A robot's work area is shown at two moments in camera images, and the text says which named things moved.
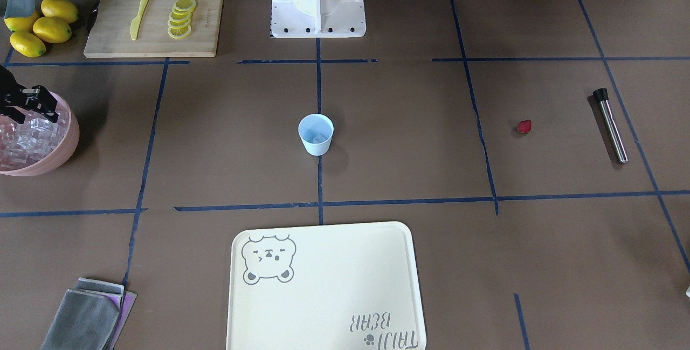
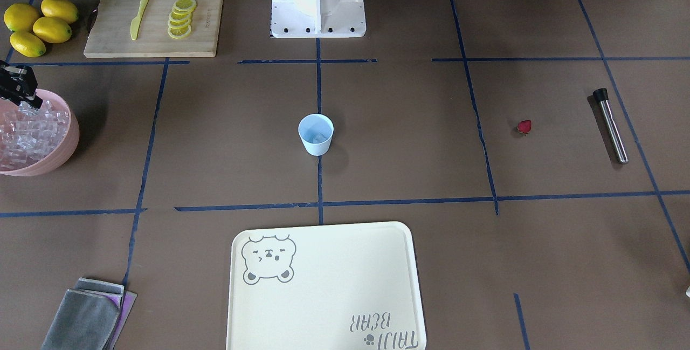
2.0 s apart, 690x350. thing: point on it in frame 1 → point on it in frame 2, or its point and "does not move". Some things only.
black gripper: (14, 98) → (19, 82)
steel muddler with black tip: (601, 95) does not move
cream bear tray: (351, 287) does not move
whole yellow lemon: (59, 9) does not move
